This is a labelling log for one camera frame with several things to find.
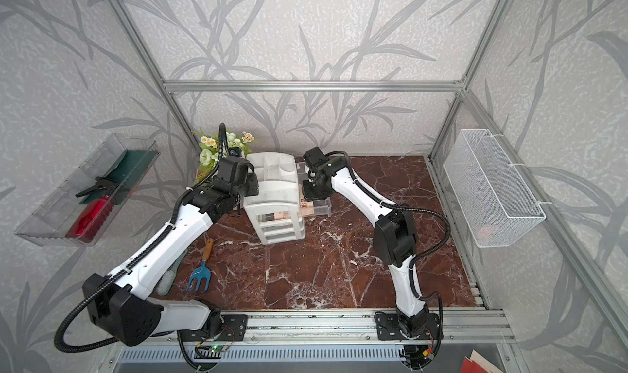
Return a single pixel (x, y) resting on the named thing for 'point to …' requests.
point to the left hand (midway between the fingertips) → (252, 179)
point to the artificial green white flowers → (209, 151)
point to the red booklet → (477, 364)
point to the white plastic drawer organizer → (277, 178)
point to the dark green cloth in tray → (127, 173)
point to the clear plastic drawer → (323, 208)
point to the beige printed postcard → (307, 208)
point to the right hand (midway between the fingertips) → (306, 196)
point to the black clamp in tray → (101, 183)
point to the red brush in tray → (87, 223)
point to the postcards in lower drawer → (283, 215)
